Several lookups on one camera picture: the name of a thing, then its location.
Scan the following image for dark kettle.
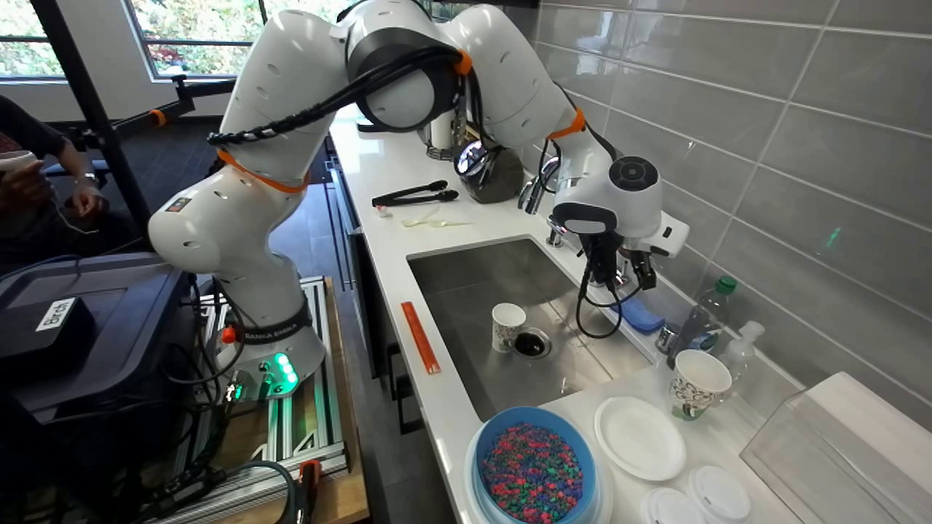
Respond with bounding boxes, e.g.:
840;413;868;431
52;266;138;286
455;141;525;204

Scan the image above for blue bowl of beads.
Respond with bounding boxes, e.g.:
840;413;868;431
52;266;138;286
467;407;597;524

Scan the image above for blue sponge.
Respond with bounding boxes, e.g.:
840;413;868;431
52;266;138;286
620;298;664;336

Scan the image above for black tongs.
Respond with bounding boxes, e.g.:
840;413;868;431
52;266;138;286
371;180;457;206

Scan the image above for white napkin box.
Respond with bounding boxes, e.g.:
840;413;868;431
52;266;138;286
744;374;932;524

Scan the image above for person in background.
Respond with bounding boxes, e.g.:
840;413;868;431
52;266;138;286
0;97;109;266

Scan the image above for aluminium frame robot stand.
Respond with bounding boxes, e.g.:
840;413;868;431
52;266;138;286
154;276;374;524

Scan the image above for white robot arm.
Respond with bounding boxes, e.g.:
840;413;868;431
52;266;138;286
148;0;691;399

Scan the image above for clear soap bottle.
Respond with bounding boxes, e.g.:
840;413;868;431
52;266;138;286
722;320;764;381

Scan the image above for white plastic fork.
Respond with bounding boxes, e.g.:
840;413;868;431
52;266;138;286
383;206;469;230

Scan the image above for white round lid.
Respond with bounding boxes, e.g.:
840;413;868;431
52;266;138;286
691;467;753;524
643;490;706;524

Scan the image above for stainless steel sink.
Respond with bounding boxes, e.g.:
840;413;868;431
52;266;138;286
407;238;648;420

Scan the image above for white plate under cup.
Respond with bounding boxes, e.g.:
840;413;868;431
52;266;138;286
594;397;687;483

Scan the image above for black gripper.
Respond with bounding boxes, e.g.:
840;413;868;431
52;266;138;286
582;234;655;288

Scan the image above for black storage bin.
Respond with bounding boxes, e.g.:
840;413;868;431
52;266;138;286
0;253;196;426

